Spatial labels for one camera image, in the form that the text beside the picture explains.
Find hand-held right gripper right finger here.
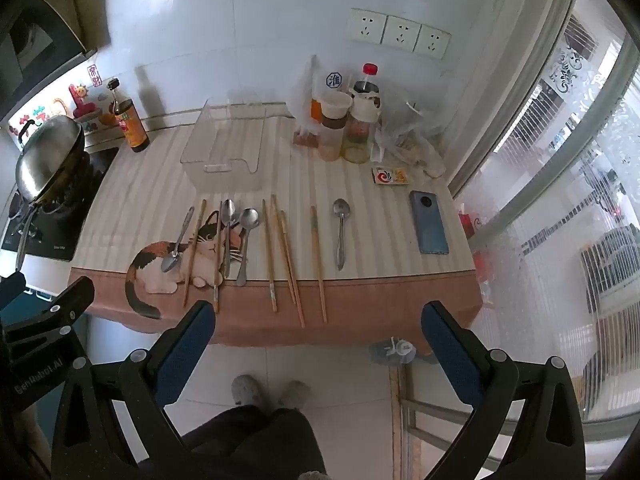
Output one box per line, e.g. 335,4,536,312
421,301,587,480

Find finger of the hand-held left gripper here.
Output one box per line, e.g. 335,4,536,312
0,272,27,311
0,276,96,356

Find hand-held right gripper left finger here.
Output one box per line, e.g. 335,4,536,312
50,300,218,480

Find metal spoon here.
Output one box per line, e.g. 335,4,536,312
161,206,195,274
222,198,237,279
235,208,260,287
332,198,351,271

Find clear plastic container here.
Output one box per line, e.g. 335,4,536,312
180,99,267,192

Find grey slipper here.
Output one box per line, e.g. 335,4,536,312
276,380,311,409
230,373,262,407

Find black gas stove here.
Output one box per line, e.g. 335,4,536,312
0,146,120,262

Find person's legs in dark trousers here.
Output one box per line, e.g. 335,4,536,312
172,404,328,480

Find blue smartphone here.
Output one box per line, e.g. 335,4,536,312
409,189,450,255

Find striped cat print tablecloth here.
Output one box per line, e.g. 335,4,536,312
67,110,484,357

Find steel wok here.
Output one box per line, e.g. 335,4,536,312
14,114,87,202

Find small printed card packet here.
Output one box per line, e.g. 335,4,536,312
371,165,409,186

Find dark soy sauce bottle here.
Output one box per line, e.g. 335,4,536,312
107,78,150,154

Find clear plastic bag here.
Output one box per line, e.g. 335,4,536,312
376,95,447,178

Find glass oil jar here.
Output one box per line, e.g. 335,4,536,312
343,94,382,166

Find white lid seasoning jar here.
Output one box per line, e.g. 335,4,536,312
319,90,353,162

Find black range hood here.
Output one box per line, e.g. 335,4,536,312
0,0,99,127

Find orange bottle in plastic bag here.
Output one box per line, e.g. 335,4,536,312
288,54,328,137

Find red cap bottle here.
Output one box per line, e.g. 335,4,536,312
349,63,382,111

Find white wall socket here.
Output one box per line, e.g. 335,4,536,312
347,8,387,44
382,15,422,52
414,24,452,59

